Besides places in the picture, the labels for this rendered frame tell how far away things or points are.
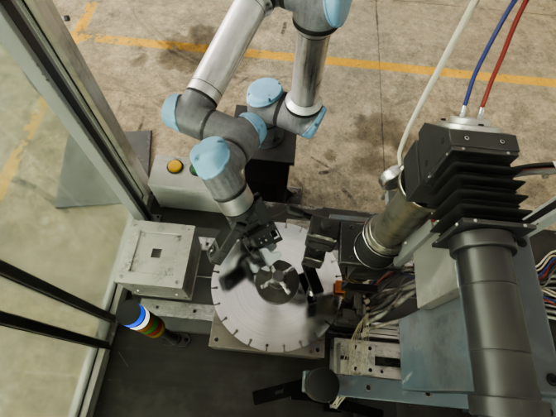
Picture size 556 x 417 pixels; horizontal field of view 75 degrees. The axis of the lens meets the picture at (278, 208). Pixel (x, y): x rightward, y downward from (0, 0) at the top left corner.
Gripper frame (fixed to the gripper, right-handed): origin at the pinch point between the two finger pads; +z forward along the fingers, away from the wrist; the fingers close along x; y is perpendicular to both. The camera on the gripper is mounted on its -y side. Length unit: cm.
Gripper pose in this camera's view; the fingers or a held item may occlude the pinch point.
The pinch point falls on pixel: (264, 268)
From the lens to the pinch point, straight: 90.0
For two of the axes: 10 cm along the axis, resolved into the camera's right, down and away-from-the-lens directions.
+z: 3.4, 7.1, 6.1
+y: 8.8, -4.7, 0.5
